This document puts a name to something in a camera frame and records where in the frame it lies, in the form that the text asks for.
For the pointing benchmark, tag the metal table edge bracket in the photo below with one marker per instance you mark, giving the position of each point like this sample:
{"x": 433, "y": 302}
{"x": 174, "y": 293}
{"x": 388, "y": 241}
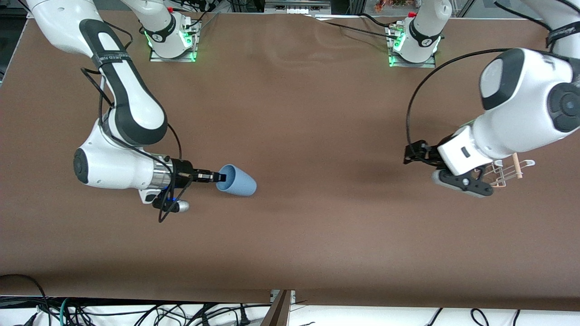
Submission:
{"x": 273, "y": 295}

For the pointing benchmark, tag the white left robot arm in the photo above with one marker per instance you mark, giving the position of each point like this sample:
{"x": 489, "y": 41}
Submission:
{"x": 521, "y": 113}

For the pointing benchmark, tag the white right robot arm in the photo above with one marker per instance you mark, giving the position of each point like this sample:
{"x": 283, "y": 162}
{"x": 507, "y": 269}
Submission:
{"x": 136, "y": 108}

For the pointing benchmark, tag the brown paper table cover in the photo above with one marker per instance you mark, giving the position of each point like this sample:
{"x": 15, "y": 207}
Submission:
{"x": 290, "y": 136}

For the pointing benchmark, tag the aluminium frame post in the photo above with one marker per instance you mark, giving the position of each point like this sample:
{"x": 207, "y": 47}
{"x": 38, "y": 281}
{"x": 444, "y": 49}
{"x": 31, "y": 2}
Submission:
{"x": 355, "y": 5}

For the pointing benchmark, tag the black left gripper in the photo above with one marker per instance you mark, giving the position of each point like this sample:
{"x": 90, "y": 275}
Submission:
{"x": 426, "y": 155}

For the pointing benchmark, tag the blue plastic cup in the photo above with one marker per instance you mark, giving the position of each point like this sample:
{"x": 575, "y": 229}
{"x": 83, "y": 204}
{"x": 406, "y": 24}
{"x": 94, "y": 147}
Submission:
{"x": 240, "y": 183}

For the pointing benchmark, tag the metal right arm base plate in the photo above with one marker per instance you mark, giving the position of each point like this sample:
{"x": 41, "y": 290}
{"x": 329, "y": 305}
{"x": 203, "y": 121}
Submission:
{"x": 190, "y": 56}

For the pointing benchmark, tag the orange background clutter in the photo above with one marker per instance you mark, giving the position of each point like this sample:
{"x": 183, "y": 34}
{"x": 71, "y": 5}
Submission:
{"x": 389, "y": 4}

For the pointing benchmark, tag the black floor plug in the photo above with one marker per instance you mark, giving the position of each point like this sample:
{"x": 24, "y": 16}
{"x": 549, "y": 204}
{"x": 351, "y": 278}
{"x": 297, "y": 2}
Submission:
{"x": 244, "y": 320}

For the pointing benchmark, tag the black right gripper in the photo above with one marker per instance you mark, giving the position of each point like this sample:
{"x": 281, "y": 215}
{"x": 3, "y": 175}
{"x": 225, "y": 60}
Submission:
{"x": 185, "y": 174}

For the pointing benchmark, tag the brown wooden table leg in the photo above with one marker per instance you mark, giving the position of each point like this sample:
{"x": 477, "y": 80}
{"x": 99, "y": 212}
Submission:
{"x": 278, "y": 314}

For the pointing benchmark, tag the white power strip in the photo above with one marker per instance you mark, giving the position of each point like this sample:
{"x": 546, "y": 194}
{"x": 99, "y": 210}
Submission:
{"x": 297, "y": 9}

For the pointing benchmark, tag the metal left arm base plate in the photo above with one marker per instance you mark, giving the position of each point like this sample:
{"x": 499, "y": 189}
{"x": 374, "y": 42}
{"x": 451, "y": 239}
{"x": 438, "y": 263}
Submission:
{"x": 430, "y": 64}

